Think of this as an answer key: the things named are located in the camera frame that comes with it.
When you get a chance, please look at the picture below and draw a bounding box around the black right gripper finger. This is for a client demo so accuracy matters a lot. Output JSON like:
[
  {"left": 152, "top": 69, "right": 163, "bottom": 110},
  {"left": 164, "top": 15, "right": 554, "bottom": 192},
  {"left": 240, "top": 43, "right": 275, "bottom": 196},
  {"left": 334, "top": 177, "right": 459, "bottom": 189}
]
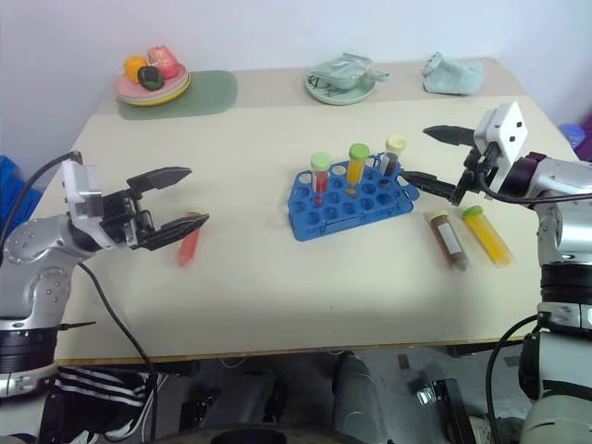
[
  {"left": 422, "top": 124, "right": 477, "bottom": 149},
  {"left": 399, "top": 169, "right": 460, "bottom": 203}
]

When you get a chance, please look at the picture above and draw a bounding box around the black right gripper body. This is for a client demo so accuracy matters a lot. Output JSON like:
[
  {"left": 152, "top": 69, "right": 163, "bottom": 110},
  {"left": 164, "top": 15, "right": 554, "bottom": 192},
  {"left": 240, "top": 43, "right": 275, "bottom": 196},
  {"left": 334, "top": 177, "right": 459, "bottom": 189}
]
[{"left": 448, "top": 142, "right": 500, "bottom": 207}]

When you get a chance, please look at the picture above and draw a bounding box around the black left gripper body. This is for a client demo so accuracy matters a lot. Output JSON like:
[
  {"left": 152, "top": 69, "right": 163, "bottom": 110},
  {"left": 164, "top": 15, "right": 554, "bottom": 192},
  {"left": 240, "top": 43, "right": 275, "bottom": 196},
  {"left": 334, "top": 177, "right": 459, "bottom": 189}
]
[{"left": 98, "top": 187, "right": 157, "bottom": 252}]

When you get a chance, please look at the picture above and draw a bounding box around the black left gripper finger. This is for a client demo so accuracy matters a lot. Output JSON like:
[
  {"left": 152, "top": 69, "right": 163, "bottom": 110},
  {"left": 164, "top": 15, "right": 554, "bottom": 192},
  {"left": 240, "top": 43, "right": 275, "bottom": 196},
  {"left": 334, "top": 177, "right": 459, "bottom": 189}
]
[
  {"left": 126, "top": 166, "right": 194, "bottom": 200},
  {"left": 137, "top": 213, "right": 211, "bottom": 253}
]

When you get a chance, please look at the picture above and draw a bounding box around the red liquid tube green cap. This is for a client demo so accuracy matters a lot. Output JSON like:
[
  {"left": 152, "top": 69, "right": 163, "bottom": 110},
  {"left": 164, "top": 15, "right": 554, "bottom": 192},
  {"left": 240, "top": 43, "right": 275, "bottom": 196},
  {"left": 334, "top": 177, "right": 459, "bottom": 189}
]
[
  {"left": 310, "top": 152, "right": 332, "bottom": 208},
  {"left": 177, "top": 211, "right": 207, "bottom": 268}
]

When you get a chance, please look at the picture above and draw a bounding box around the brown tube with white label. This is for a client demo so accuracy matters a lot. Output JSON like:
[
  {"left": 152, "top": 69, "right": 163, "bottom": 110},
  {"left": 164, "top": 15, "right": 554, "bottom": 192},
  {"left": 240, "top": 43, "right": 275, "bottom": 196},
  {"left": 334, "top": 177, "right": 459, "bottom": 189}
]
[{"left": 425, "top": 208, "right": 471, "bottom": 273}]

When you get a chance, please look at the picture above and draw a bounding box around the orange liquid tube green cap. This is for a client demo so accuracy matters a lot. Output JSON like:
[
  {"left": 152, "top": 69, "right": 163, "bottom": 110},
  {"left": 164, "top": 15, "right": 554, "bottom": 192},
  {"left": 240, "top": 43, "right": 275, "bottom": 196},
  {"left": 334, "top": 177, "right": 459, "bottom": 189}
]
[
  {"left": 346, "top": 143, "right": 370, "bottom": 198},
  {"left": 462, "top": 205, "right": 515, "bottom": 268}
]

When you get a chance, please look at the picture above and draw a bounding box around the brown liquid tube yellow cap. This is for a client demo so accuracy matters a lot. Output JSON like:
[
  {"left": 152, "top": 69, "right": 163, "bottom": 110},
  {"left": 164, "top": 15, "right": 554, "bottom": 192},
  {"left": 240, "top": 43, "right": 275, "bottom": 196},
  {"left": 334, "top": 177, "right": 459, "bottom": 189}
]
[{"left": 378, "top": 134, "right": 407, "bottom": 189}]

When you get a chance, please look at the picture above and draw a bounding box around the blue plastic test tube rack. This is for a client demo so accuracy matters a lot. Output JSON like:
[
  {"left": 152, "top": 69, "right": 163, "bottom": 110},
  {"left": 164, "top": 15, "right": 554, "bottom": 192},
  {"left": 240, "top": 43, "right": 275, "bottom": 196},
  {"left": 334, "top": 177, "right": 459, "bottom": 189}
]
[{"left": 284, "top": 151, "right": 422, "bottom": 242}]

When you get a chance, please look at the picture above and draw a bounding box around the crumpled teal cloth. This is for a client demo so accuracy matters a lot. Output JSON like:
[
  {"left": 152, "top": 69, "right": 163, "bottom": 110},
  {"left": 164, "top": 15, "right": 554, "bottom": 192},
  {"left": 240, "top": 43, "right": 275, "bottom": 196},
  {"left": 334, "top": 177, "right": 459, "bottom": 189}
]
[{"left": 423, "top": 51, "right": 485, "bottom": 97}]

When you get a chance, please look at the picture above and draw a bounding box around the yellow plate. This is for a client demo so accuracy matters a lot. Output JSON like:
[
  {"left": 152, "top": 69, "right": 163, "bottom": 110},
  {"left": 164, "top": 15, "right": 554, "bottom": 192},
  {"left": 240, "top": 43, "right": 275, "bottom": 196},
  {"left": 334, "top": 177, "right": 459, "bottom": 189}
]
[{"left": 119, "top": 79, "right": 192, "bottom": 109}]

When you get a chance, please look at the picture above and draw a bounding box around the pale green plate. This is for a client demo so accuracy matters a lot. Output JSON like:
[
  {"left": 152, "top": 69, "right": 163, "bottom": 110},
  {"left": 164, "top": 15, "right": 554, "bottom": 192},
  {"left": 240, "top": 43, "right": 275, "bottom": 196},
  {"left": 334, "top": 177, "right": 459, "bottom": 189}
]
[{"left": 117, "top": 73, "right": 191, "bottom": 105}]

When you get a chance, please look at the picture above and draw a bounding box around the pink plate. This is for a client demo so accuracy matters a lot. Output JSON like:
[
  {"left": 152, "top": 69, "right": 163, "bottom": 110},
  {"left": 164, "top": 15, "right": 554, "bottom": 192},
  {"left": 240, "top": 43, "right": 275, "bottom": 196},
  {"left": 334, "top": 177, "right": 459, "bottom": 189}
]
[{"left": 115, "top": 63, "right": 189, "bottom": 101}]

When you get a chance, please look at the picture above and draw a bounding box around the green placemat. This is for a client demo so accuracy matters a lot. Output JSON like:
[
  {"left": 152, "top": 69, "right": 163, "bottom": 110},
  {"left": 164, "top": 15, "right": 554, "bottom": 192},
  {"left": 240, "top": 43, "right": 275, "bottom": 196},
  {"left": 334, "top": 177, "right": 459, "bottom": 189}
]
[{"left": 116, "top": 68, "right": 240, "bottom": 122}]

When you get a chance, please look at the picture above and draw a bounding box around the black and green toy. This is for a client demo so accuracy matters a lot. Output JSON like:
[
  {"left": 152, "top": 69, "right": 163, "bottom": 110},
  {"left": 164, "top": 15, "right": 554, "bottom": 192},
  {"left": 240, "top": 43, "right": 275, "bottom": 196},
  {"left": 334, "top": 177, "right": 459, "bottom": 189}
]
[{"left": 137, "top": 65, "right": 166, "bottom": 91}]

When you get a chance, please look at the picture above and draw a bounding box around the blue round container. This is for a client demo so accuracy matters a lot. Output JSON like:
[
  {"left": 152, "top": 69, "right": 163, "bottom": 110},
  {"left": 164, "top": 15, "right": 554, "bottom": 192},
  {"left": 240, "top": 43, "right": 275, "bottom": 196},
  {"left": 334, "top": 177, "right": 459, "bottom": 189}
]
[{"left": 557, "top": 122, "right": 585, "bottom": 149}]

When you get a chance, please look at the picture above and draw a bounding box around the purple object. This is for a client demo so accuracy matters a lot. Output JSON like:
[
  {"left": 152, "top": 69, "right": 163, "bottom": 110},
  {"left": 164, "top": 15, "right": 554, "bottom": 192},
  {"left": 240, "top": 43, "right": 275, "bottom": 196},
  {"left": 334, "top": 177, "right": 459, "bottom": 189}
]
[{"left": 573, "top": 136, "right": 592, "bottom": 164}]

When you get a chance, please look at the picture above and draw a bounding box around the orange toy fruit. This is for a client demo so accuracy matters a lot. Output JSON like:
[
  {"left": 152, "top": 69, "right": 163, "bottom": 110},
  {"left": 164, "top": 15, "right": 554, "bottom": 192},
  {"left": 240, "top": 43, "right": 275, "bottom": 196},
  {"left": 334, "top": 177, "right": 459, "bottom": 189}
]
[{"left": 123, "top": 55, "right": 149, "bottom": 83}]

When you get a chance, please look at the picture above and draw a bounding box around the blue plastic crate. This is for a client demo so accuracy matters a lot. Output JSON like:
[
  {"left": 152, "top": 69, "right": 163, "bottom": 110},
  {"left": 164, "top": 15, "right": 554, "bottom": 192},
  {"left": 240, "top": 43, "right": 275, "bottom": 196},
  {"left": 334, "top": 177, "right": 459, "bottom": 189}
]
[{"left": 0, "top": 154, "right": 36, "bottom": 232}]

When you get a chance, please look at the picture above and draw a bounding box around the mint green plate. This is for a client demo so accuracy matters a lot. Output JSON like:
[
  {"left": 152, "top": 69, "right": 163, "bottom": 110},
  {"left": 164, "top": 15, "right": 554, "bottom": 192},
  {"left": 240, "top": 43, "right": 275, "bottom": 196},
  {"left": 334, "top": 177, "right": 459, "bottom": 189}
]
[{"left": 303, "top": 68, "right": 376, "bottom": 106}]

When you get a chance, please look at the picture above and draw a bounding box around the clear plastic bag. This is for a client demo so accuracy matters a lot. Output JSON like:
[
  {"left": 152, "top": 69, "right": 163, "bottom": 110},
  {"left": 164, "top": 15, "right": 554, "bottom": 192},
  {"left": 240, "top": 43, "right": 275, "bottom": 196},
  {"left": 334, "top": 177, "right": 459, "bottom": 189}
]
[{"left": 323, "top": 51, "right": 374, "bottom": 78}]

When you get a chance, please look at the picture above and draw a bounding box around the black white striped garment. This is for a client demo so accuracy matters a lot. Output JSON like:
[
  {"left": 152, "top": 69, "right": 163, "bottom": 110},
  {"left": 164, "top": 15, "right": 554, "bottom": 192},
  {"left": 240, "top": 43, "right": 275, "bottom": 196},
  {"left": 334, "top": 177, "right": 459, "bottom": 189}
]
[{"left": 54, "top": 364, "right": 161, "bottom": 444}]

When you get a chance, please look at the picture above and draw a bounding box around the grey rounded shape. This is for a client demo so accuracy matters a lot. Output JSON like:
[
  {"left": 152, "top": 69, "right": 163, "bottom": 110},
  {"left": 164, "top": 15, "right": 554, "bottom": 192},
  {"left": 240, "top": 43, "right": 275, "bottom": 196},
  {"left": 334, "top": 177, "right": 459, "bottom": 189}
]
[{"left": 332, "top": 350, "right": 386, "bottom": 444}]

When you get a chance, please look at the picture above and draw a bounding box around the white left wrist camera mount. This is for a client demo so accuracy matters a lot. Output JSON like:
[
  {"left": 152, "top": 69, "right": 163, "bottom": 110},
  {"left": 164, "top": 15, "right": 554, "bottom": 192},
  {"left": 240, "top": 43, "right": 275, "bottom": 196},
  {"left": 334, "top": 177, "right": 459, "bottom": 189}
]
[{"left": 60, "top": 159, "right": 106, "bottom": 232}]

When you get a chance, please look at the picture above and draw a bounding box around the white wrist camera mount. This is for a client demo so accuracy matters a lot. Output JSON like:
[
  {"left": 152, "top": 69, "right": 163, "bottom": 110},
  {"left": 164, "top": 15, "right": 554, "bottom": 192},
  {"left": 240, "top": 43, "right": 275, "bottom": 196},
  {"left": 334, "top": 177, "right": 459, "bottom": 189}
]
[
  {"left": 60, "top": 159, "right": 106, "bottom": 232},
  {"left": 474, "top": 101, "right": 531, "bottom": 193}
]

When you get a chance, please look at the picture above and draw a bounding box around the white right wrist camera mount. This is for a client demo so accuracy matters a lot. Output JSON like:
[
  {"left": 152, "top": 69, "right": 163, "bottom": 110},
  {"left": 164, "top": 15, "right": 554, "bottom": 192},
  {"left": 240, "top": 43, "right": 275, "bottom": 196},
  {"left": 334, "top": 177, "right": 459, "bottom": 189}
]
[{"left": 474, "top": 101, "right": 531, "bottom": 193}]

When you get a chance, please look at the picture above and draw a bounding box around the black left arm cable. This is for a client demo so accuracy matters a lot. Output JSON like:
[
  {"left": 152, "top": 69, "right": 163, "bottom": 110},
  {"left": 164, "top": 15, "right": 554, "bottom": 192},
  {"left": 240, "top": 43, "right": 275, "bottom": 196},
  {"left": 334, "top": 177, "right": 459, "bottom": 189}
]
[{"left": 0, "top": 151, "right": 159, "bottom": 444}]

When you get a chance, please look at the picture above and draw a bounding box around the black metal frame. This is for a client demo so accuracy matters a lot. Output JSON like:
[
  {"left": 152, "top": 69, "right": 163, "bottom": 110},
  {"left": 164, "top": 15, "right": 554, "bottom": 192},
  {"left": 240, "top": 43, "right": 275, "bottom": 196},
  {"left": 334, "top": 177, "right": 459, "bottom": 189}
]
[{"left": 415, "top": 377, "right": 478, "bottom": 444}]

